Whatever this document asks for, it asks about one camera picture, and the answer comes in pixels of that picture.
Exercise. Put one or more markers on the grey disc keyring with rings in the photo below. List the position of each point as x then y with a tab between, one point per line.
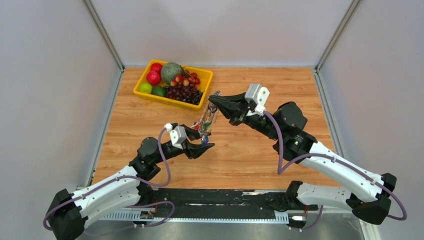
209	115

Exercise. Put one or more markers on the red tag key bunch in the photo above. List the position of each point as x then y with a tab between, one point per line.
195	125

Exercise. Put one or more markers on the green key tag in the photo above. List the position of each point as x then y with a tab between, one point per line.
207	125

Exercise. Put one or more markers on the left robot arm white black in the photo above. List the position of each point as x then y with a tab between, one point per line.
70	213

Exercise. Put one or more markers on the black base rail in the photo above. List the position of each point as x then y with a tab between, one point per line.
216	206

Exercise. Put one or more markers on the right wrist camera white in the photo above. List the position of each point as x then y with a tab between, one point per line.
256	97

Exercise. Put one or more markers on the red apple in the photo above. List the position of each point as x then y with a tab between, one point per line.
157	67
153	78

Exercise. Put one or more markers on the blue key tag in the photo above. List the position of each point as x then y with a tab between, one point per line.
204	140

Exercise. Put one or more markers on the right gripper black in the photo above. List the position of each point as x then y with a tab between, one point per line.
234	107

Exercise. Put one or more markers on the green melon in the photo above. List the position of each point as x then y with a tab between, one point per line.
169	71

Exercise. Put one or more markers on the yellow plastic tray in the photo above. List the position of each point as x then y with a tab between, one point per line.
204	75

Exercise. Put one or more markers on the light green lime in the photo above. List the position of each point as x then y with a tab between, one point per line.
145	88

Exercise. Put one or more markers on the dark green lime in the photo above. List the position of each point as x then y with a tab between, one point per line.
159	91

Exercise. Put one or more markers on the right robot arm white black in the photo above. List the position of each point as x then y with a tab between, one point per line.
366	194

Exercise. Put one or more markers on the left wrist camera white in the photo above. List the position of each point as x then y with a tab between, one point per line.
177	135

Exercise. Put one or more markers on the red cherry bunch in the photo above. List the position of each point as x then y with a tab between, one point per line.
188	79

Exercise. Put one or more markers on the red apple upper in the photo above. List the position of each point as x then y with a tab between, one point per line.
157	67

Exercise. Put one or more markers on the dark purple grape bunch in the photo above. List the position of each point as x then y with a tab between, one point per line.
186	94

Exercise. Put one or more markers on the red apple lower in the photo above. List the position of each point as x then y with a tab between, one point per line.
153	78

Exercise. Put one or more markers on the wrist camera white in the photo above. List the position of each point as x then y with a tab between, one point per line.
256	97
177	135

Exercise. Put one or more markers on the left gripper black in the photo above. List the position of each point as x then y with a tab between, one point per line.
195	151

